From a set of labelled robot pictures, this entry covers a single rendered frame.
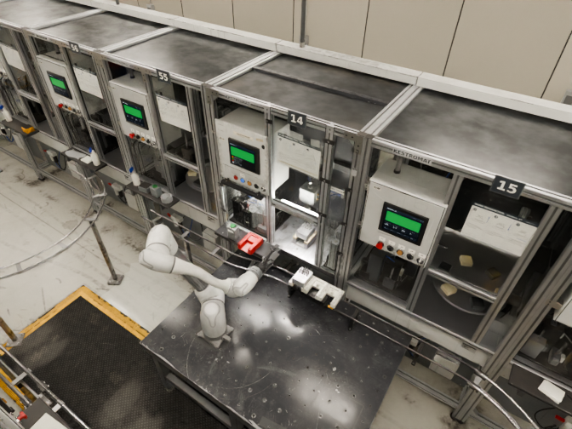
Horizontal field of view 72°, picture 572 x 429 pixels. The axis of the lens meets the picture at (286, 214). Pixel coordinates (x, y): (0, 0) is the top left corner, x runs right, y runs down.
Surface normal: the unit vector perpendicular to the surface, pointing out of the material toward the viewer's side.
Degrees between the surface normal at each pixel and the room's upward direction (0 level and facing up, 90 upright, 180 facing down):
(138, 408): 0
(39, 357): 0
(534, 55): 90
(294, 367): 0
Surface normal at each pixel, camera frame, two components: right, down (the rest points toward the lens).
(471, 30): -0.55, 0.54
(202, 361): 0.01, -0.76
